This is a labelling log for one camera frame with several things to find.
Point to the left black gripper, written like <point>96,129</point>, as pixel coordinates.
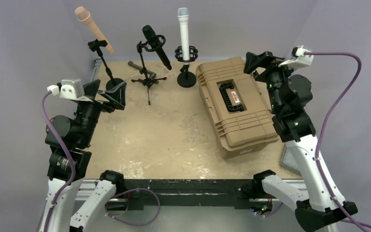
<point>115,99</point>

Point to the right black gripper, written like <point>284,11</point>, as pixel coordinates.
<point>254,61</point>

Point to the black microphone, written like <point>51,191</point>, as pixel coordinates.
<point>156,43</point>

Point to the white microphone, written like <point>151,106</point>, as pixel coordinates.
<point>183,18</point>

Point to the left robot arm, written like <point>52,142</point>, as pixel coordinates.
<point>68,139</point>

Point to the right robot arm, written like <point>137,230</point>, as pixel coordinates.
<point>322,204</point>

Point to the black tripod microphone stand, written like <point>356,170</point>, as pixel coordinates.
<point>146,81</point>

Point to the black clip microphone stand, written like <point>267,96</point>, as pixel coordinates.
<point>95,46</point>

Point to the beige microphone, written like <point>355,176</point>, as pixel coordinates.
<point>85,17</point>

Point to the tan hard plastic case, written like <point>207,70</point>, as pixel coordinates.
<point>241,121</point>

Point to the grey metal tube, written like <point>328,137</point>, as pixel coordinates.
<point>150,73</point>

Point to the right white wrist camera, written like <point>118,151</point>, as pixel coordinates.
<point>299,59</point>

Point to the black round base shock-mount stand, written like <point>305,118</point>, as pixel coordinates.
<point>186,78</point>

